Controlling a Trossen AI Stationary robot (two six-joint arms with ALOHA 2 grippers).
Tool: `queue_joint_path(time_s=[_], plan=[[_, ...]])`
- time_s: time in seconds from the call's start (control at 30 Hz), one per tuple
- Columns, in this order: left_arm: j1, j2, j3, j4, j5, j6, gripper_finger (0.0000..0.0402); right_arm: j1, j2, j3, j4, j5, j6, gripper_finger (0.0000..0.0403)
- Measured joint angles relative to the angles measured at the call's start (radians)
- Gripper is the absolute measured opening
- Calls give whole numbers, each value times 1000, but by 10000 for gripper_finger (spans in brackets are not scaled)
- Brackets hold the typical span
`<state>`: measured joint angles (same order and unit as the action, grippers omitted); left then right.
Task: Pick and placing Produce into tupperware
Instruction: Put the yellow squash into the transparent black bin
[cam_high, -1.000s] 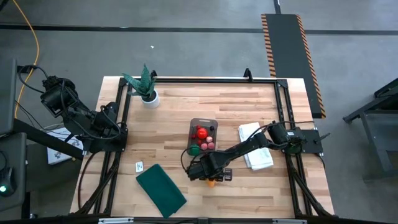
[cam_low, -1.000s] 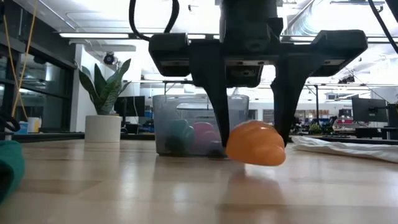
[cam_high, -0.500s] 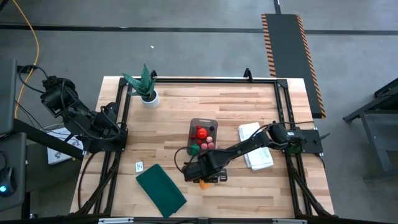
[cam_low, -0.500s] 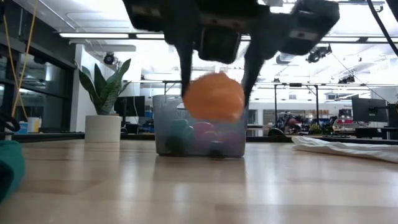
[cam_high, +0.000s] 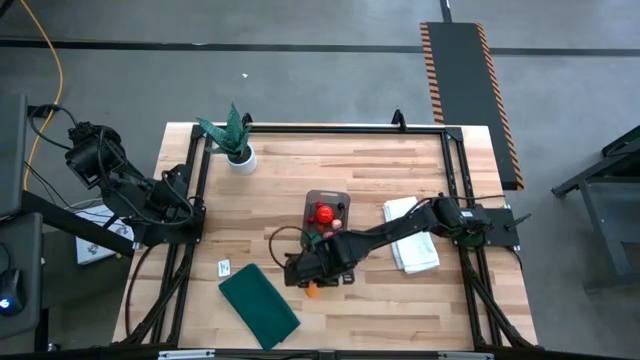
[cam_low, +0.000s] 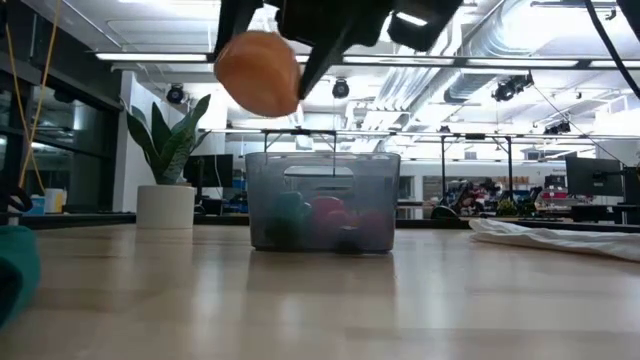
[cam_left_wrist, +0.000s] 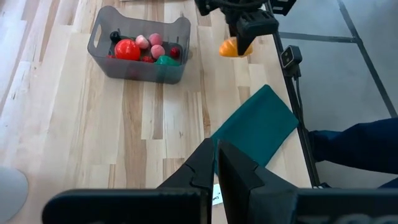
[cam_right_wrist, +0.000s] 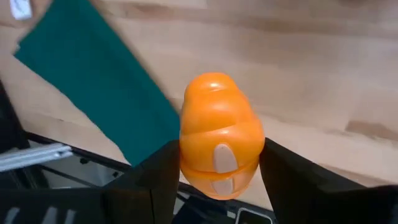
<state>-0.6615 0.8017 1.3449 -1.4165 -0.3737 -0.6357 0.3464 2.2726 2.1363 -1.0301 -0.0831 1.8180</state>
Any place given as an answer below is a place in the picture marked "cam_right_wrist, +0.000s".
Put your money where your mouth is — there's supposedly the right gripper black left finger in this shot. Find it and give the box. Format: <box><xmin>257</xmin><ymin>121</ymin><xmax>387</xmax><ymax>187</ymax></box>
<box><xmin>102</xmin><ymin>139</ymin><xmax>181</xmax><ymax>224</ymax></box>

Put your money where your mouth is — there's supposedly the small white printed card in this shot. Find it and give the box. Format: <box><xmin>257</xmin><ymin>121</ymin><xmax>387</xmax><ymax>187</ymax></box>
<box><xmin>9</xmin><ymin>0</ymin><xmax>34</xmax><ymax>21</ymax></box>

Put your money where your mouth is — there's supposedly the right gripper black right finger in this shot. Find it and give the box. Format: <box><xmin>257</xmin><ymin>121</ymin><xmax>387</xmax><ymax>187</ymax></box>
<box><xmin>259</xmin><ymin>138</ymin><xmax>366</xmax><ymax>224</ymax></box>

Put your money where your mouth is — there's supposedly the dark green folded cloth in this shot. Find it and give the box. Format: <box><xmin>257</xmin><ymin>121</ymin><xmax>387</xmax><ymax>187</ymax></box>
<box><xmin>14</xmin><ymin>0</ymin><xmax>181</xmax><ymax>167</ymax></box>

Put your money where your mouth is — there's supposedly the orange sliceable toy fruit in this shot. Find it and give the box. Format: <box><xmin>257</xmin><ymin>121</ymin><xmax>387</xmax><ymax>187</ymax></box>
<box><xmin>179</xmin><ymin>72</ymin><xmax>266</xmax><ymax>201</ymax></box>

